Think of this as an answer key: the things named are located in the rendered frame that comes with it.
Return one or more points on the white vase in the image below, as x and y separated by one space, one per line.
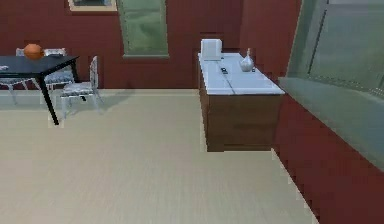
246 62

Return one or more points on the grey metal chair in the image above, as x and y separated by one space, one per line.
81 87
11 81
58 76

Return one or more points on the framed wall picture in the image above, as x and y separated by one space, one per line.
92 4

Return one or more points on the orange basketball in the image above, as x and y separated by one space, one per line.
33 51

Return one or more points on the white box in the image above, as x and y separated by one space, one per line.
211 49

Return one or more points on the black dining table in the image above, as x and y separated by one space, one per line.
36 66

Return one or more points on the brown cabinet with white top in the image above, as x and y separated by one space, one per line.
238 110

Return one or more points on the black remote control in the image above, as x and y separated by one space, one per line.
224 70

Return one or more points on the large green window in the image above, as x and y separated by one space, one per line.
340 66

